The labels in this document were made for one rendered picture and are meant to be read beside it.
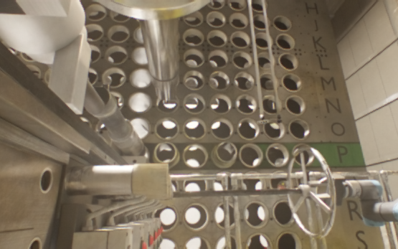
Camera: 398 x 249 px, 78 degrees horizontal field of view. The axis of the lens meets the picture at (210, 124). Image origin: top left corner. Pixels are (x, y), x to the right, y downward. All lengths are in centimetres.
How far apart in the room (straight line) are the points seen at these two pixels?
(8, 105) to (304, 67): 311
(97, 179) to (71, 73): 38
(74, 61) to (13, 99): 51
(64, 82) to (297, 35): 306
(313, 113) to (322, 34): 115
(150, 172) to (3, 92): 29
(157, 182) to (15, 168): 23
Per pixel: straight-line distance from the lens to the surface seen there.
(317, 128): 297
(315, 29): 370
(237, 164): 253
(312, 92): 314
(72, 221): 53
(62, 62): 84
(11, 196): 42
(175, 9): 65
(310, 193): 116
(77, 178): 54
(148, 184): 51
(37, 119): 37
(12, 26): 80
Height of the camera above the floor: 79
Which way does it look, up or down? 19 degrees up
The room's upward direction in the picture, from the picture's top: 2 degrees counter-clockwise
